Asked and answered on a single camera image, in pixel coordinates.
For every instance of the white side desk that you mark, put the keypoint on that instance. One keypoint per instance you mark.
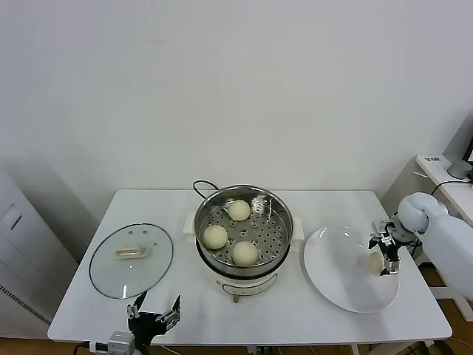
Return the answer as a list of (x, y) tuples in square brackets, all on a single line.
[(454, 196)]

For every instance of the round glass pot lid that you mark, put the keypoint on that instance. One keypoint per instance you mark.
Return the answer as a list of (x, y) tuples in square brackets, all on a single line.
[(111, 273)]

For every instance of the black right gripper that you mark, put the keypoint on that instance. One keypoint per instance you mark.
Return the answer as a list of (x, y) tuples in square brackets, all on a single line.
[(390, 247)]

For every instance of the grey computer monitor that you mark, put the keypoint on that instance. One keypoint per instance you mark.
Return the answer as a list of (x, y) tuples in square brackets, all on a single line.
[(462, 140)]

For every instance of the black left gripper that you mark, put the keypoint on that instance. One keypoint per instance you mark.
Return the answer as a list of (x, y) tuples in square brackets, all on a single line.
[(148, 323)]

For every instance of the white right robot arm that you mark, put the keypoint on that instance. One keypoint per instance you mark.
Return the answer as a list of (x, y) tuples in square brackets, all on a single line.
[(417, 214)]

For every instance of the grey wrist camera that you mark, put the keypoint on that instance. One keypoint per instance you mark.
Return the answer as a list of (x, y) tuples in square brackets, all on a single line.
[(120, 342), (380, 226)]

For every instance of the stainless steel steamer basket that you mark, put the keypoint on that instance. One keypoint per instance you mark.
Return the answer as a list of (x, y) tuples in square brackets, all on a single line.
[(266, 236)]

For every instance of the large white plate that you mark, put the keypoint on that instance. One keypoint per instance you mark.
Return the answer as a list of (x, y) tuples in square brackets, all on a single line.
[(332, 266)]

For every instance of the grey round stand base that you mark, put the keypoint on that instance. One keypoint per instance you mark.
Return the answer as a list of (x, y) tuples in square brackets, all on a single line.
[(458, 169)]

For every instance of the white steamed baozi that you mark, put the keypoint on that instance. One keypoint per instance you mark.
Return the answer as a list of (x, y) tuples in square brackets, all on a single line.
[(238, 211), (244, 253), (215, 236), (374, 263)]

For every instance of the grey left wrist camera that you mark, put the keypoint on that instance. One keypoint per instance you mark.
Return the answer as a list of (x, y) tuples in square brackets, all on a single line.
[(120, 342)]

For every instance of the white cabinet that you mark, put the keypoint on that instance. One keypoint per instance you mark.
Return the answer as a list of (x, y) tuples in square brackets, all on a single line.
[(22, 240)]

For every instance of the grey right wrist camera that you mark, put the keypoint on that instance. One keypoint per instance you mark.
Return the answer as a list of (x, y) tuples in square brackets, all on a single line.
[(380, 226)]

